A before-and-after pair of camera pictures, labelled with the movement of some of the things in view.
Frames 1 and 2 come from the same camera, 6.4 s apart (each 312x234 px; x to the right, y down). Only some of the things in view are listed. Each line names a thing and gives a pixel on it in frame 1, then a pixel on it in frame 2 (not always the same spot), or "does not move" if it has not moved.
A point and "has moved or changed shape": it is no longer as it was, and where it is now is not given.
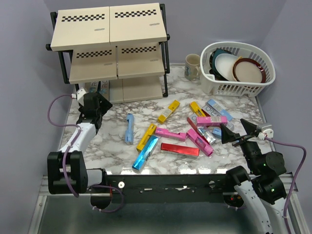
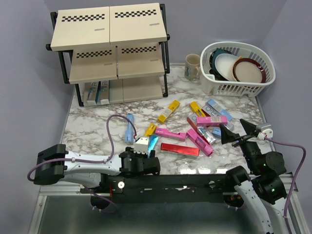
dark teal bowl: (213, 69) does not move
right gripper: (227, 135) does not move
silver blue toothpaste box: (210, 111) does not move
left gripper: (105, 105) to (131, 150)
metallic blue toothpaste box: (105, 88) has moved or changed shape
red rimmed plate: (247, 69) does not move
